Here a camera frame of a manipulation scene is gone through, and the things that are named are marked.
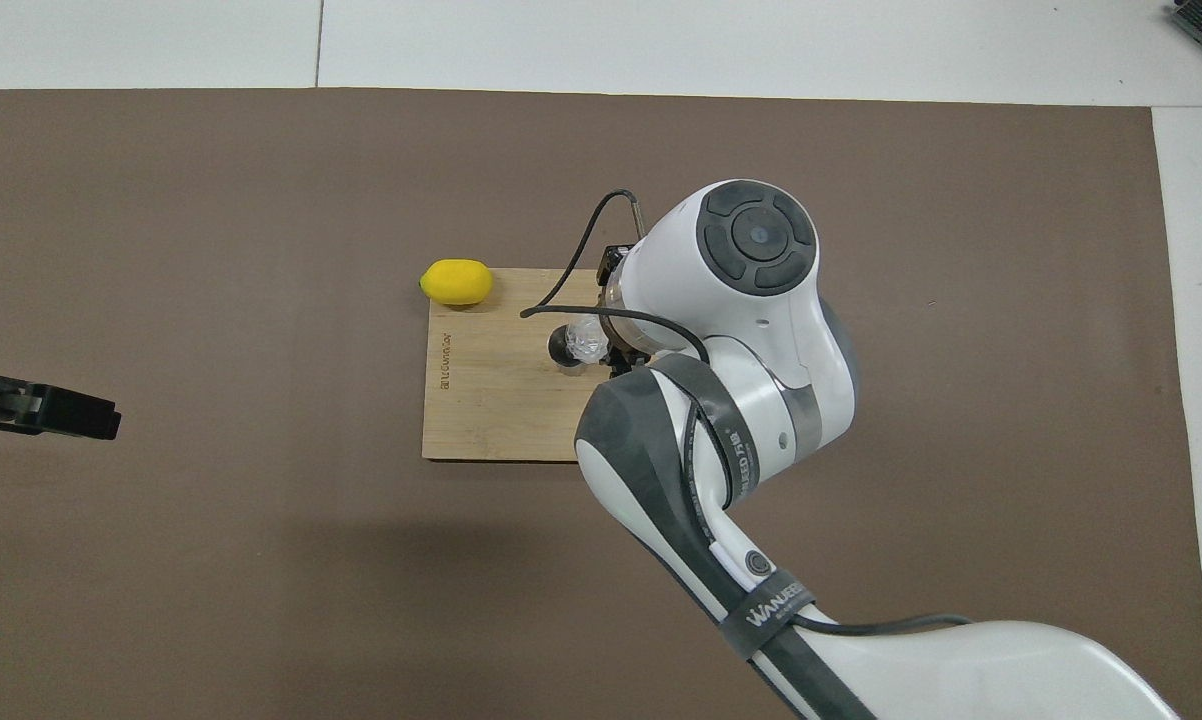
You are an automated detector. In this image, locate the wooden cutting board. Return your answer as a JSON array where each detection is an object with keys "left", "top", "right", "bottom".
[{"left": 421, "top": 268, "right": 627, "bottom": 464}]

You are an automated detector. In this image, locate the brown table mat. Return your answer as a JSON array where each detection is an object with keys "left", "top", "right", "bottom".
[{"left": 0, "top": 88, "right": 1202, "bottom": 720}]

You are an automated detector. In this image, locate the yellow lemon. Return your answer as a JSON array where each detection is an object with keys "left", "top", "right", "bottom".
[{"left": 420, "top": 259, "right": 494, "bottom": 307}]

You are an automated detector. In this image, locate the clear glass cup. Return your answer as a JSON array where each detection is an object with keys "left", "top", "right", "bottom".
[{"left": 561, "top": 313, "right": 612, "bottom": 368}]

